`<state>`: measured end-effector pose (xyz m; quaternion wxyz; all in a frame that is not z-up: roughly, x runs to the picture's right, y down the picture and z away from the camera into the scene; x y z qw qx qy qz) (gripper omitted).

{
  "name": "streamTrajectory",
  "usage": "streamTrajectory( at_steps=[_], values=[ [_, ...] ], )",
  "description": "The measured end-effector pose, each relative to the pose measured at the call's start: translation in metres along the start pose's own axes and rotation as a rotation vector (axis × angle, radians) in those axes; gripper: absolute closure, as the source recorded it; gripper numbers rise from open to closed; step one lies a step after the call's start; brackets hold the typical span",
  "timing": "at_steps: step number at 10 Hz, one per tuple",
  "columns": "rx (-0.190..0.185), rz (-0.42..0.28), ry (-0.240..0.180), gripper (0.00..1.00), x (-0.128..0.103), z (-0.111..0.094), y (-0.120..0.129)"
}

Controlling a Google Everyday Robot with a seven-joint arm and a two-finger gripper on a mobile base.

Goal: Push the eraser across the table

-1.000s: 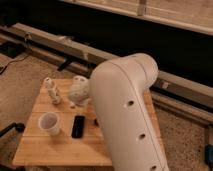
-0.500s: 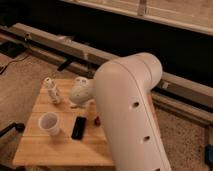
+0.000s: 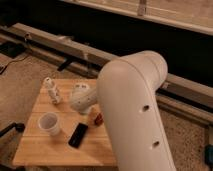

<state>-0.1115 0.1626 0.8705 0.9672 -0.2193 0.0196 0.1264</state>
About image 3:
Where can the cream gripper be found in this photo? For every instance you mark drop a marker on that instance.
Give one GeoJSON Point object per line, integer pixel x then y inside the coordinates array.
{"type": "Point", "coordinates": [93, 114]}

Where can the black eraser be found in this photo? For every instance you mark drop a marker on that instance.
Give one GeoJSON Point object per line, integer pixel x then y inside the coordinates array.
{"type": "Point", "coordinates": [78, 135]}

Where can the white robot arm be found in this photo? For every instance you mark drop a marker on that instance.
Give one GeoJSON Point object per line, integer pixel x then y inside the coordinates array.
{"type": "Point", "coordinates": [125, 91]}

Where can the white square block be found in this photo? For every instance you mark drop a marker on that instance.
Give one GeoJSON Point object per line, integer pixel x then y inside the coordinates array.
{"type": "Point", "coordinates": [82, 86]}

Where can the small white bottle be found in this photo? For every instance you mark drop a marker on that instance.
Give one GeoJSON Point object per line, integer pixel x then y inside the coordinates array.
{"type": "Point", "coordinates": [52, 90]}

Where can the wooden table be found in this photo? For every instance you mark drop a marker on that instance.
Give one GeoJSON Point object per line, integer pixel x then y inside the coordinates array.
{"type": "Point", "coordinates": [38, 148]}

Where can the white plastic cup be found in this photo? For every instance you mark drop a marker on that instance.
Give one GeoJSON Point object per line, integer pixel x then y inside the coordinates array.
{"type": "Point", "coordinates": [49, 123]}

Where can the black handle at left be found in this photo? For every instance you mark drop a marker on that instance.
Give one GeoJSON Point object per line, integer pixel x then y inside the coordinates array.
{"type": "Point", "coordinates": [19, 127]}

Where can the long grey floor rail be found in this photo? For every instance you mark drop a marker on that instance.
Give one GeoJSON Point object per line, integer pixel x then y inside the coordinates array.
{"type": "Point", "coordinates": [183, 96]}

